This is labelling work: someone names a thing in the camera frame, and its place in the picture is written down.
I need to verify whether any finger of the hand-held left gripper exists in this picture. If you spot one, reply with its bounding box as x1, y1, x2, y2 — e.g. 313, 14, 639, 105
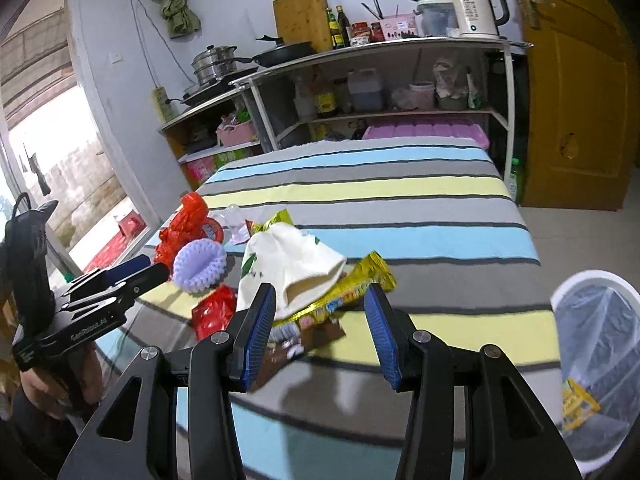
70, 261, 172, 313
64, 254, 152, 303

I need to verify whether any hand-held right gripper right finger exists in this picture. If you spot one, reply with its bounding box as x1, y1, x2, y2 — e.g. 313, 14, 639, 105
364, 282, 583, 480

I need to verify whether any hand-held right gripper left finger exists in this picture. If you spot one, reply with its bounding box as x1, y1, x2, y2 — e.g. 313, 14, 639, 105
57, 282, 278, 480

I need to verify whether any red snack packet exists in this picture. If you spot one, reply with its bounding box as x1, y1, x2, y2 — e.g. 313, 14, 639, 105
191, 285, 238, 341

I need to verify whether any yellow snack wrapper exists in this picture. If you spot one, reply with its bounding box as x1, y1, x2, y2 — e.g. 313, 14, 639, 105
270, 251, 397, 331

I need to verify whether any red plastic bag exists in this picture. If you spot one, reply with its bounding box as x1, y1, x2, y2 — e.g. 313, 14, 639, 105
154, 192, 211, 266

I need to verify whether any cream cloth bag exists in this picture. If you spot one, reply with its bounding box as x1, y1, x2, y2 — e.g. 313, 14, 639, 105
235, 222, 347, 320

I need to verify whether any white trash bin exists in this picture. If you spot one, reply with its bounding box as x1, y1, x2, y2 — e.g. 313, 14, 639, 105
550, 270, 640, 471

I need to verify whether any person's left hand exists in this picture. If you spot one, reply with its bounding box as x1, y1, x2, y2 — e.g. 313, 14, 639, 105
22, 350, 103, 418

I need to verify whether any purple knitted pad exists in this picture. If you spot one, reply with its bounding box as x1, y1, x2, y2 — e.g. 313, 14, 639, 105
171, 239, 228, 293

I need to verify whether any brown snack wrapper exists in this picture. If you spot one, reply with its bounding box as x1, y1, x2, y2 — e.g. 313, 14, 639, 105
250, 317, 347, 391

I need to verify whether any round red blue tin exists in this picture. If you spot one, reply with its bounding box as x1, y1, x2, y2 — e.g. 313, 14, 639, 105
200, 217, 227, 244

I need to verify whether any clear plastic cup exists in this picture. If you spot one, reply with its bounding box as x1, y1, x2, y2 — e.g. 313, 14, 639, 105
223, 204, 251, 246

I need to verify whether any striped tablecloth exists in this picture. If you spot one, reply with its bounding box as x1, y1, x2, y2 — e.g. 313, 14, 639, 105
92, 140, 563, 480

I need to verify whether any low wooden shelf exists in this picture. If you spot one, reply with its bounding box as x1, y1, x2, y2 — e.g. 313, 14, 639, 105
160, 90, 266, 191

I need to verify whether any pink basket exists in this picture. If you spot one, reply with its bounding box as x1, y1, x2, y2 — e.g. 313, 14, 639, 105
216, 115, 258, 148

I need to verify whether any black induction cooker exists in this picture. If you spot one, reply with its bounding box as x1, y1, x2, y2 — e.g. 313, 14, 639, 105
167, 82, 246, 107

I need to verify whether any green plastic bottle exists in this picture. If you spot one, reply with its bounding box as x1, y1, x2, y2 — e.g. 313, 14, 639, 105
509, 158, 526, 203

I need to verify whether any pink lidded storage box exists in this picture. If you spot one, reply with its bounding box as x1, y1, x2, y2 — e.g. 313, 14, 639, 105
361, 115, 490, 150

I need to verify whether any small yellow packet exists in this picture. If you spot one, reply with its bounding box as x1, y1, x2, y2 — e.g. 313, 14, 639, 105
562, 377, 601, 431

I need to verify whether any steel steamer pot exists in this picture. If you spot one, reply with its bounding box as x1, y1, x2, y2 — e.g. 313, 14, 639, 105
191, 45, 239, 86

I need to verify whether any clear bin liner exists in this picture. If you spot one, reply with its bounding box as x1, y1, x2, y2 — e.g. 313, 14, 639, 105
555, 280, 640, 461

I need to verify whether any white plastic bottle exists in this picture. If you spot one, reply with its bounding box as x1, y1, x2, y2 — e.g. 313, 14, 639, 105
294, 77, 316, 118

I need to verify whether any yellow label bottle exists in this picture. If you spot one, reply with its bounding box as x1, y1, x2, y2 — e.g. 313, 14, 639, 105
314, 72, 337, 119

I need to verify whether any white plastic tub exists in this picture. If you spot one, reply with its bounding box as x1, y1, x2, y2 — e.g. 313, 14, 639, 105
407, 81, 436, 109

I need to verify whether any plastic oil jug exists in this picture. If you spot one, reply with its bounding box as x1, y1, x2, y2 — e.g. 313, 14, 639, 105
346, 69, 386, 112

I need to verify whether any bundle of food bags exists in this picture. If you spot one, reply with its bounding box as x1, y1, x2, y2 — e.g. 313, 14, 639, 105
432, 57, 486, 111

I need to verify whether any black frying pan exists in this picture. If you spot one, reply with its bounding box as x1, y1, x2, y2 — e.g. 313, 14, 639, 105
252, 35, 318, 68

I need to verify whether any white shelf unit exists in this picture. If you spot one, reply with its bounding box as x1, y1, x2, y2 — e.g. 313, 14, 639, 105
229, 36, 526, 176

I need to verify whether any wooden cutting board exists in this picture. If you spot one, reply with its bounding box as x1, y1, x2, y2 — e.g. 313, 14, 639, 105
272, 0, 333, 53

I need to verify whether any pink utensil holder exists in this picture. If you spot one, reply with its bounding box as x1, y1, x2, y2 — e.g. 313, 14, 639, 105
380, 14, 418, 41

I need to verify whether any yellow wooden door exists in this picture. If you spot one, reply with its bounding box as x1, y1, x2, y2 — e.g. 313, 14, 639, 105
502, 0, 640, 211

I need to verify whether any clear lidded container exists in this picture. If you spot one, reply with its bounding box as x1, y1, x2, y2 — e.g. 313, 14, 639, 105
416, 0, 458, 37

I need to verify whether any white electric kettle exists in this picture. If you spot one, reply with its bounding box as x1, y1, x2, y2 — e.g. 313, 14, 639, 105
446, 0, 511, 40

